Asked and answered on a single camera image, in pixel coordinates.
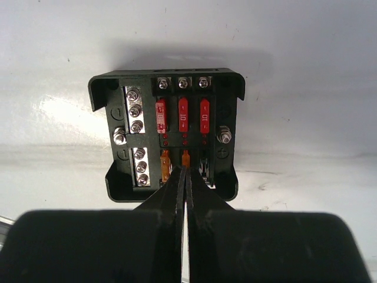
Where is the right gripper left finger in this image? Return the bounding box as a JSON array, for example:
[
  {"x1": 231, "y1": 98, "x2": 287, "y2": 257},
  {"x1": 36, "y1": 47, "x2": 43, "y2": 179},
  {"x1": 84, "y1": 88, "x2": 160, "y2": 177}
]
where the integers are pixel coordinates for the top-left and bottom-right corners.
[{"x1": 1, "y1": 167, "x2": 186, "y2": 282}]

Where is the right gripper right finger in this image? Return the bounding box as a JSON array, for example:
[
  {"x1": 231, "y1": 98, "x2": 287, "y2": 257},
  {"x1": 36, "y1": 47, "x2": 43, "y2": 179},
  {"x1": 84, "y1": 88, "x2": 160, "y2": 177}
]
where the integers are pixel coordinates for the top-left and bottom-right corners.
[{"x1": 186, "y1": 169, "x2": 371, "y2": 282}]

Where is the black fuse box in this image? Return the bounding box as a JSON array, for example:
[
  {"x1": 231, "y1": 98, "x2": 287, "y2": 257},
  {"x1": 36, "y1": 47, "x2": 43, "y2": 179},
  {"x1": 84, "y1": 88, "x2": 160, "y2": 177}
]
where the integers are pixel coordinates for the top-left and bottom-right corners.
[{"x1": 88, "y1": 68, "x2": 246, "y2": 203}]

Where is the red fuse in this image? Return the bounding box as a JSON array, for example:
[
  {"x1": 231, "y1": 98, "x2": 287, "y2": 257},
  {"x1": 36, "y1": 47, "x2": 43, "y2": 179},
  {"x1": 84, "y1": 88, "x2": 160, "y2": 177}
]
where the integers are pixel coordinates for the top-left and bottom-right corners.
[
  {"x1": 178, "y1": 97, "x2": 189, "y2": 133},
  {"x1": 200, "y1": 98, "x2": 210, "y2": 134},
  {"x1": 155, "y1": 98, "x2": 167, "y2": 134}
]

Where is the orange fuse pair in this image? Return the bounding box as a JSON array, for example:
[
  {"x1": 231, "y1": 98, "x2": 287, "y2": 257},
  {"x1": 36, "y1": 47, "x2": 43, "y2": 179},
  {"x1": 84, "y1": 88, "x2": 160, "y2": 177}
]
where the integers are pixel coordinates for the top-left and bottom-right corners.
[
  {"x1": 160, "y1": 150, "x2": 171, "y2": 183},
  {"x1": 181, "y1": 150, "x2": 190, "y2": 168}
]

